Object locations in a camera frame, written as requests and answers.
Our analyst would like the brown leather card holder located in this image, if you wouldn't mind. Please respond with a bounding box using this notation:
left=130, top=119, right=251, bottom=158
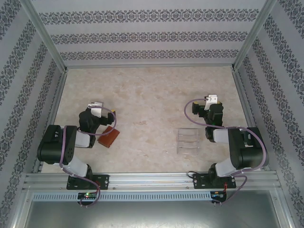
left=97, top=125, right=120, bottom=148

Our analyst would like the clear acrylic card tray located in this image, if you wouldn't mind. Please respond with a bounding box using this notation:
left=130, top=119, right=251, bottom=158
left=176, top=127, right=200, bottom=156

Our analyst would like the small circuit board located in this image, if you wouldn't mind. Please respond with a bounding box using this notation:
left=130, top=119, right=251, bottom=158
left=77, top=192, right=98, bottom=200
left=210, top=190, right=227, bottom=199

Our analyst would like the grey metal shelf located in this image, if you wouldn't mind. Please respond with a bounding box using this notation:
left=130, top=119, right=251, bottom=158
left=14, top=187, right=293, bottom=228

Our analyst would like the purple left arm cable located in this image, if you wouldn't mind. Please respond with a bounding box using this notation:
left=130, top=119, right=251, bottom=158
left=59, top=106, right=117, bottom=207

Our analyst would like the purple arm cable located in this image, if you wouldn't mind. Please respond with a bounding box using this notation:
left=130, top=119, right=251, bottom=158
left=184, top=98, right=268, bottom=206
left=59, top=106, right=117, bottom=207

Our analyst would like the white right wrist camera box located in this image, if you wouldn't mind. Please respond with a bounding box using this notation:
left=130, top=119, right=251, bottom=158
left=204, top=94, right=219, bottom=112

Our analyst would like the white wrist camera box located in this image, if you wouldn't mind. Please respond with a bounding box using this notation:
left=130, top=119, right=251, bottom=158
left=204, top=94, right=219, bottom=112
left=87, top=101, right=105, bottom=118

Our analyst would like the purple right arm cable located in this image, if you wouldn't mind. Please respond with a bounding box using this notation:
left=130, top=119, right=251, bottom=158
left=184, top=98, right=268, bottom=206

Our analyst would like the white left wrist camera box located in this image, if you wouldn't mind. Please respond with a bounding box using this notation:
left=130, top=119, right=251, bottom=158
left=87, top=101, right=105, bottom=118

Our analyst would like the aluminium table side rail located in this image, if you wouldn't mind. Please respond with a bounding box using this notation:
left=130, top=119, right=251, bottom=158
left=32, top=70, right=69, bottom=173
left=232, top=70, right=270, bottom=171

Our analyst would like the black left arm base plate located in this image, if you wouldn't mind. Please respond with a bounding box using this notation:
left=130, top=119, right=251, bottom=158
left=67, top=174, right=110, bottom=190

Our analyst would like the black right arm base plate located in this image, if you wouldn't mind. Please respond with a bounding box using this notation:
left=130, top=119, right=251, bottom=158
left=192, top=172, right=237, bottom=190

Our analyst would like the aluminium frame post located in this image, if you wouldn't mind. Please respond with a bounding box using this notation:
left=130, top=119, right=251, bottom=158
left=233, top=0, right=278, bottom=71
left=20, top=0, right=69, bottom=72

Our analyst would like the aluminium mounting rail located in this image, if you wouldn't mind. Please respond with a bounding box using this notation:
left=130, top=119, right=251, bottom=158
left=23, top=172, right=281, bottom=190

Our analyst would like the slotted grey cable duct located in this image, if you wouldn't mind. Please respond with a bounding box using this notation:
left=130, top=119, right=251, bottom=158
left=32, top=191, right=212, bottom=202

